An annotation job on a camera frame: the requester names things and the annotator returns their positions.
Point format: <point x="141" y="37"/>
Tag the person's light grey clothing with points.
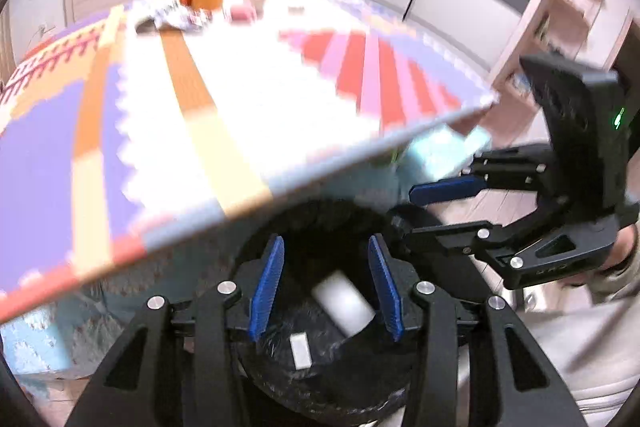
<point x="590" y="357"/>

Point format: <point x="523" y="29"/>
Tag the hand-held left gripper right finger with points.
<point x="386" y="292"/>

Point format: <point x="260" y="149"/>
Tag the black trash bin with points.
<point x="325" y="227"/>

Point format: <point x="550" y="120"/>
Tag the colourful foam mat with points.
<point x="250" y="107"/>

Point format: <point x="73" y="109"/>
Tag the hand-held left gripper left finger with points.
<point x="267" y="289"/>

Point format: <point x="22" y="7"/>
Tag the small white paper scrap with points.
<point x="301" y="350"/>

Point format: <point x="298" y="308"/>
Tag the crumpled patterned wrapper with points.
<point x="175" y="19"/>

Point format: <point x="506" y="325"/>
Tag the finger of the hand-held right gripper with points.
<point x="450" y="237"/>
<point x="445" y="191"/>

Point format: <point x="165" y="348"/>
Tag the small pink packet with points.
<point x="242" y="13"/>

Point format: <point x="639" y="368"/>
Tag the person's right hand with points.
<point x="629" y="249"/>

